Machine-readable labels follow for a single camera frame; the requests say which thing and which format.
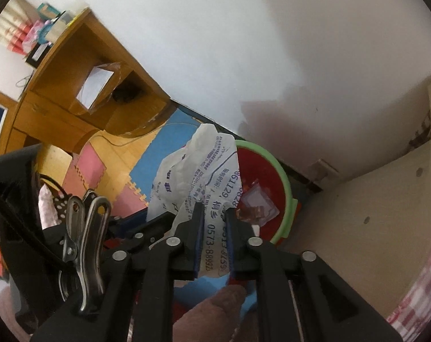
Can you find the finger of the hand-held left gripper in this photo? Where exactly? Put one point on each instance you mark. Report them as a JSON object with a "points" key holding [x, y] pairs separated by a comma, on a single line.
{"points": [[119, 224], [155, 226]]}

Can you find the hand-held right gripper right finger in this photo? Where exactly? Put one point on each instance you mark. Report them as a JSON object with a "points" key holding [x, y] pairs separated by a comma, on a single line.
{"points": [[231, 253]]}

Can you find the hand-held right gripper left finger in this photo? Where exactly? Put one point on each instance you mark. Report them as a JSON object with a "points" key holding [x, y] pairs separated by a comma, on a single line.
{"points": [[199, 245]]}

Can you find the white printed plastic bag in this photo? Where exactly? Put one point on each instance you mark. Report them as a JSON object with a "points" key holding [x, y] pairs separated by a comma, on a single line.
{"points": [[201, 171]]}

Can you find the red bin with green rim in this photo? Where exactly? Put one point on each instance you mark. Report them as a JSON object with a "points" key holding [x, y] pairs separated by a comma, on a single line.
{"points": [[261, 171]]}

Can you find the pink patterned cloth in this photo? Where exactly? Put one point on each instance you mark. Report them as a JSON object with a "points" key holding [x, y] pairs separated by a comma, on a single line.
{"points": [[44, 203]]}

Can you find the metal spring clip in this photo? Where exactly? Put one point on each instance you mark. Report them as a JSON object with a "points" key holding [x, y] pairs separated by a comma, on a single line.
{"points": [[94, 256]]}

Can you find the black polka dot cloth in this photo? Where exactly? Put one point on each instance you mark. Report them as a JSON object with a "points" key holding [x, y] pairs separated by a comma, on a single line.
{"points": [[60, 208]]}

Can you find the clear plastic wrapper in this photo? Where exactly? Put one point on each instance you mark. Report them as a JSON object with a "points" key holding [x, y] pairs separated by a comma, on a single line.
{"points": [[258, 199]]}

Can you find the wooden desk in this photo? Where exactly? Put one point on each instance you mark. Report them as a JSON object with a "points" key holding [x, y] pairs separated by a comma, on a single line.
{"points": [[58, 107]]}

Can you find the clear bag with white paper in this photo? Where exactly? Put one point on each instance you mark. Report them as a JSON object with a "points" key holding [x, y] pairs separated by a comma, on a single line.
{"points": [[94, 85]]}

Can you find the black box with white label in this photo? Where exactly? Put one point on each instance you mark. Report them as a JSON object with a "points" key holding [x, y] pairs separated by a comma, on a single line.
{"points": [[39, 55]]}

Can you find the blue alarm clock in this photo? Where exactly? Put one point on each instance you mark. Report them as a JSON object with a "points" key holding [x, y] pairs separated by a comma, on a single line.
{"points": [[45, 31]]}

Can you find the cream curtain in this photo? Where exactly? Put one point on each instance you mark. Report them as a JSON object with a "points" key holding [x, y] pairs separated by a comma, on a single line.
{"points": [[9, 25]]}

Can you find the green box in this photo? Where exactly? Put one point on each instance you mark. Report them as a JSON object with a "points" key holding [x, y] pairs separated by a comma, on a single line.
{"points": [[48, 10]]}

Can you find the white wall socket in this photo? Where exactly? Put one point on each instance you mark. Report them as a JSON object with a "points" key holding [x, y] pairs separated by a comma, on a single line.
{"points": [[322, 172]]}

